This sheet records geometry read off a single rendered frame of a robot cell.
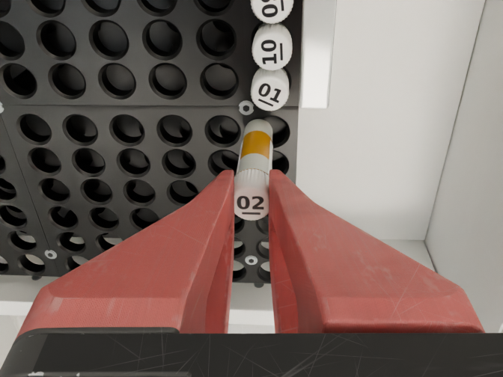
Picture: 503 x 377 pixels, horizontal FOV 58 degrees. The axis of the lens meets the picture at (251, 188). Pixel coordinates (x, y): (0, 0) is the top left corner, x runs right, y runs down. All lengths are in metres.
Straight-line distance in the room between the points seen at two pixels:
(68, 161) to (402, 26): 0.15
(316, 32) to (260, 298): 0.13
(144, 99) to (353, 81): 0.11
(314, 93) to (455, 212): 0.09
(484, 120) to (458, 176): 0.04
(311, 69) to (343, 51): 0.02
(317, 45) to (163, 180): 0.09
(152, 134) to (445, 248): 0.16
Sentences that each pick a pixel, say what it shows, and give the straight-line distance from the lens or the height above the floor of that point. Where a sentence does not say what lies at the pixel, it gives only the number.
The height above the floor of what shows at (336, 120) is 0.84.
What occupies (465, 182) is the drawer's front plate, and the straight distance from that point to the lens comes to 0.24.
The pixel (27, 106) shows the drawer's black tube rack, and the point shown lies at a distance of 0.19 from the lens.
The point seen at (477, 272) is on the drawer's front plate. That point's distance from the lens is 0.22.
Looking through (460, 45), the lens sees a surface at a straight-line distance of 0.24.
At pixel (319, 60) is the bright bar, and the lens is 0.21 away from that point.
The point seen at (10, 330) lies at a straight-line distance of 0.46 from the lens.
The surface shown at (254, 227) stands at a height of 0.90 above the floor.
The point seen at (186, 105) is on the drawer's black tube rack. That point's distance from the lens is 0.17.
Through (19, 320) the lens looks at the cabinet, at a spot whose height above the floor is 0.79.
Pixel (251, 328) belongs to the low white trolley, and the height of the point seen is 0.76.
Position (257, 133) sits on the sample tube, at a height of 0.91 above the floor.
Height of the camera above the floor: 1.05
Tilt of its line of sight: 55 degrees down
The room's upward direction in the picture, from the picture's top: 173 degrees counter-clockwise
